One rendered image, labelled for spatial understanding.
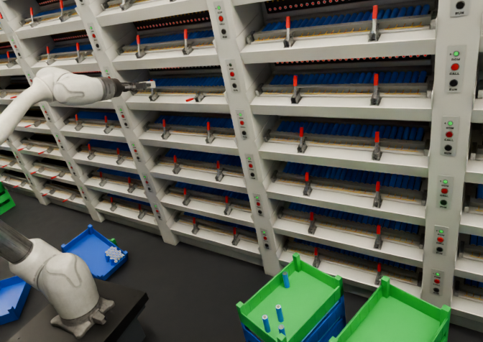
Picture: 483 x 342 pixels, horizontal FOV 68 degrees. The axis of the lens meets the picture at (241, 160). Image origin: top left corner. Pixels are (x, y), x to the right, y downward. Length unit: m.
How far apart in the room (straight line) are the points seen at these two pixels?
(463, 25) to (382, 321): 0.86
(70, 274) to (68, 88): 0.67
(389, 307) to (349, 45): 0.82
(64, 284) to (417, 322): 1.18
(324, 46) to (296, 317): 0.86
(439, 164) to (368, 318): 0.52
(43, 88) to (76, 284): 0.73
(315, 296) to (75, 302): 0.87
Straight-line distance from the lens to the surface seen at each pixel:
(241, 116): 1.39
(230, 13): 1.29
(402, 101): 1.19
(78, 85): 1.42
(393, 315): 1.29
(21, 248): 1.63
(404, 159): 1.27
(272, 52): 1.25
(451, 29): 1.09
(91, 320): 1.61
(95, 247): 2.32
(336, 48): 1.16
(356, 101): 1.22
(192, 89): 1.58
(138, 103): 1.76
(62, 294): 1.53
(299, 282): 1.38
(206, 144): 1.58
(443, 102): 1.14
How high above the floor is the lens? 1.33
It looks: 27 degrees down
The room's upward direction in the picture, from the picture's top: 12 degrees counter-clockwise
